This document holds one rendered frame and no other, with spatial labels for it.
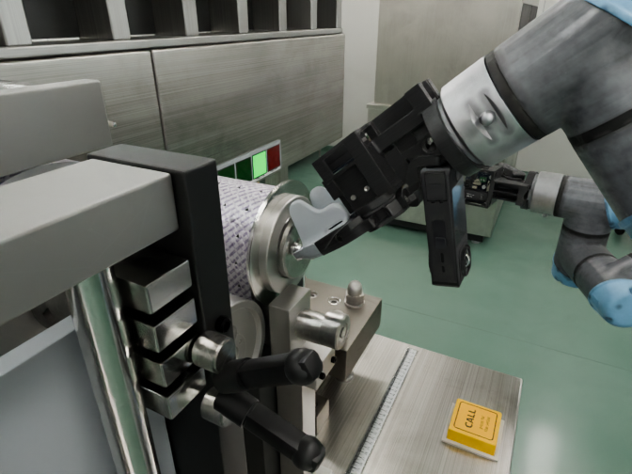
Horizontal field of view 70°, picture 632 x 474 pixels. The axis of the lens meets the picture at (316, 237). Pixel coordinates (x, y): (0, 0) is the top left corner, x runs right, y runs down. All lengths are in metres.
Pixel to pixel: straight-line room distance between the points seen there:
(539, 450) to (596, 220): 1.33
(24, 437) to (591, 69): 0.35
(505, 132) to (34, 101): 0.29
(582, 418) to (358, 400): 1.56
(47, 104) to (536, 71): 0.29
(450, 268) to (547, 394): 1.93
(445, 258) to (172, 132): 0.56
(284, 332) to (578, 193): 0.57
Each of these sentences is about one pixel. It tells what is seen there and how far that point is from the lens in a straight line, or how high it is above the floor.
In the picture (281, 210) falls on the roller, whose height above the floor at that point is 1.30.
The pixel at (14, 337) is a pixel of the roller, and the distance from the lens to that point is 0.32.
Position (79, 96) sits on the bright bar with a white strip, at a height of 1.45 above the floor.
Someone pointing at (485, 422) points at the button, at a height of 0.92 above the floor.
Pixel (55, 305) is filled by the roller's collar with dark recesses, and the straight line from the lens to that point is 0.29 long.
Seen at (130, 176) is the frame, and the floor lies 1.44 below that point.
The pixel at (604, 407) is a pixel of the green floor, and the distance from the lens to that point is 2.37.
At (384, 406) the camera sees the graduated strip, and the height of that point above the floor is 0.90.
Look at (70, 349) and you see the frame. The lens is 0.19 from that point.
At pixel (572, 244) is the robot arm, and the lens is 0.91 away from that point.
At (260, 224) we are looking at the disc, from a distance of 0.47.
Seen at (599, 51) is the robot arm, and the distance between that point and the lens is 0.34.
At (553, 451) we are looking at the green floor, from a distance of 2.10.
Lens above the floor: 1.49
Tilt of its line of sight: 26 degrees down
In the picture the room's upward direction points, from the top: straight up
